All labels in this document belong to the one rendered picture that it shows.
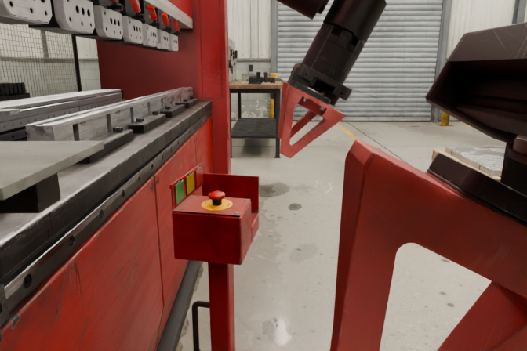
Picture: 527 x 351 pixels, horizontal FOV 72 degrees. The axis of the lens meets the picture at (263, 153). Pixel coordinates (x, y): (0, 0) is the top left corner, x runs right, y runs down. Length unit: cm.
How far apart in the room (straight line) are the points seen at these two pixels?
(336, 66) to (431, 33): 787
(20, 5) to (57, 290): 50
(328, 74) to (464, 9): 822
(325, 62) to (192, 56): 214
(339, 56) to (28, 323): 55
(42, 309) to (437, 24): 810
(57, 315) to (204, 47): 206
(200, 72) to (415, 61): 615
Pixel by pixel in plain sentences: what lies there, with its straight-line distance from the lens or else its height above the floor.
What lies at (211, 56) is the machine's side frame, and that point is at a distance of 252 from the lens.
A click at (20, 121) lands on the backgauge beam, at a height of 94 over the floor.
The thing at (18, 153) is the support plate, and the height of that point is 100.
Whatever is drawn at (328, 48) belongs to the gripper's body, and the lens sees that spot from 43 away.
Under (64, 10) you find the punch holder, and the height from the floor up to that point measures 121.
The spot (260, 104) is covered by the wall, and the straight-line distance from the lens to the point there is 767.
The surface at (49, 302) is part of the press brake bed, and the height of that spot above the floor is 74.
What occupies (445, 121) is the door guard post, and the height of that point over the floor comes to 8.
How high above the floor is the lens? 109
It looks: 13 degrees down
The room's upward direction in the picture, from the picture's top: straight up
